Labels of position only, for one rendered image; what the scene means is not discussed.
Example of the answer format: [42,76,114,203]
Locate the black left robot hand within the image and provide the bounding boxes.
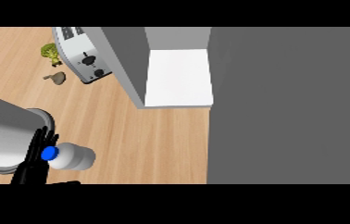
[9,125,83,185]

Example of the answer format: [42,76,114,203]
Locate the green broccoli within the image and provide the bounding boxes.
[40,43,65,68]

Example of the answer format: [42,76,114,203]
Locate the dark grey cabinet door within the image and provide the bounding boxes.
[206,26,350,185]

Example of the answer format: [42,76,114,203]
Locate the brown mushroom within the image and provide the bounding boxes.
[43,71,68,86]

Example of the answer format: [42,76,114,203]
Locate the grey cabinet white shelf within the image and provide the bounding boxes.
[82,26,215,110]

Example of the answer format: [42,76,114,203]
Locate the silver toaster black knobs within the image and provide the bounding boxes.
[51,26,114,85]

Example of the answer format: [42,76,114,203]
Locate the white water bottle blue cap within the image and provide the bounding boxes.
[40,142,98,172]

